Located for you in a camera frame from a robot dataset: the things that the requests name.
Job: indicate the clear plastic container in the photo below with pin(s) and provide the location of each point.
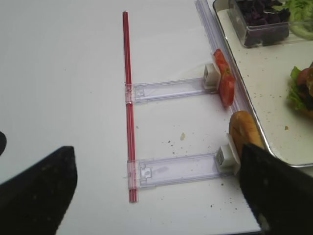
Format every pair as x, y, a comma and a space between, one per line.
265, 35

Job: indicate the left clear long rail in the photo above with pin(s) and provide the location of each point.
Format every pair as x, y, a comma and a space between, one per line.
217, 41

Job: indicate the green lettuce pile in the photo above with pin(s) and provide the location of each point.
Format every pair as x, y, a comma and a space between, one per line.
301, 17

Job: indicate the purple cabbage pile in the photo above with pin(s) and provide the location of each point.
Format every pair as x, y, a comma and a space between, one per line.
263, 12

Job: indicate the white pusher block tomato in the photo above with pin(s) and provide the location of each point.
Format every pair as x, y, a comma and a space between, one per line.
211, 76

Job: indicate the upright bun half left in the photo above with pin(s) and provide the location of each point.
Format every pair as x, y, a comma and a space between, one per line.
243, 129

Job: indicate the left upper clear track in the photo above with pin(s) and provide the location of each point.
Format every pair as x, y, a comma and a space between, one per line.
145, 92

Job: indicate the upright tomato slices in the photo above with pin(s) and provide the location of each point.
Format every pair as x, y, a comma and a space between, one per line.
227, 83

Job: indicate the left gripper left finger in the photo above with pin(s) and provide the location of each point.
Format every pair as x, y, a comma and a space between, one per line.
35, 201

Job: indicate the left lower clear track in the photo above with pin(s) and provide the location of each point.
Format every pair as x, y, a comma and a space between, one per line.
150, 173

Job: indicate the white pusher block left bun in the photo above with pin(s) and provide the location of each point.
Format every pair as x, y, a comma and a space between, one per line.
227, 156

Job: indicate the clear track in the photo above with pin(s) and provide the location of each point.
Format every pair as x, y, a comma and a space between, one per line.
150, 173
145, 92

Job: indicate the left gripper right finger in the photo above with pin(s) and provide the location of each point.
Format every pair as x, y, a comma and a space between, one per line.
279, 196

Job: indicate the white metal tray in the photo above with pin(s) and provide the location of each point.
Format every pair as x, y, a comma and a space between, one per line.
265, 73

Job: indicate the lettuce leaf under burger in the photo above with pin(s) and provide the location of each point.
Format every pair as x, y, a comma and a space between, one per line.
297, 94

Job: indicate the left red rod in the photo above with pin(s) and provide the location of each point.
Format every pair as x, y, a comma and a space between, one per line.
129, 110

